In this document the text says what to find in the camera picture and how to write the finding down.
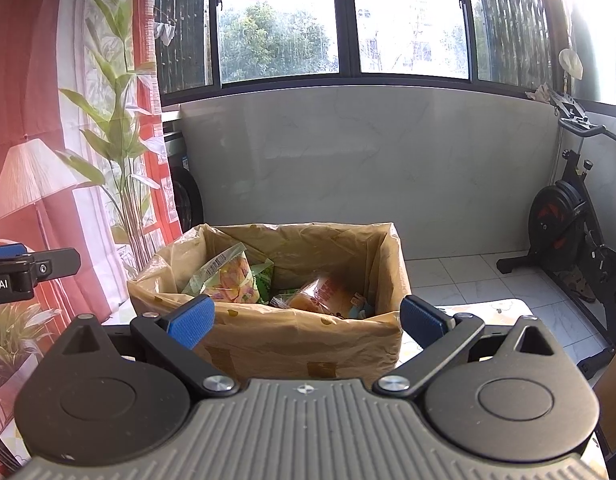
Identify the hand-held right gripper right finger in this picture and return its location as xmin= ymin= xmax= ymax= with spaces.
xmin=373 ymin=294 xmax=557 ymax=397

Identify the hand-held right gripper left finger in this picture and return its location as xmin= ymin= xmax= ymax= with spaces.
xmin=58 ymin=294 xmax=240 ymax=397

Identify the printed red curtain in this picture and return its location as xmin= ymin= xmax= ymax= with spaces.
xmin=0 ymin=0 xmax=186 ymax=466

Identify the clear orange bread packet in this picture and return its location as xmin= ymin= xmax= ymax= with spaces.
xmin=270 ymin=275 xmax=359 ymax=316

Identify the white hanging bag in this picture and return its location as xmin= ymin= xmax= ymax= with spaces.
xmin=558 ymin=47 xmax=584 ymax=81

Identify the black exercise bike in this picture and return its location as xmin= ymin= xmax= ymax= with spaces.
xmin=497 ymin=87 xmax=616 ymax=381

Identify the black framed window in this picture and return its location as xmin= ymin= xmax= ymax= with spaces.
xmin=155 ymin=0 xmax=616 ymax=111

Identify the wooden board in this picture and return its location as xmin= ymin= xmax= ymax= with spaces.
xmin=590 ymin=345 xmax=616 ymax=461

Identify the cardboard box with plastic liner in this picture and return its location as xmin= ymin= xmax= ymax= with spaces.
xmin=126 ymin=221 xmax=413 ymax=381

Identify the beige rag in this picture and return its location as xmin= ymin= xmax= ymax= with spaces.
xmin=525 ymin=85 xmax=556 ymax=106

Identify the brown slipper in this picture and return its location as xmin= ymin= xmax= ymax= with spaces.
xmin=558 ymin=270 xmax=596 ymax=303

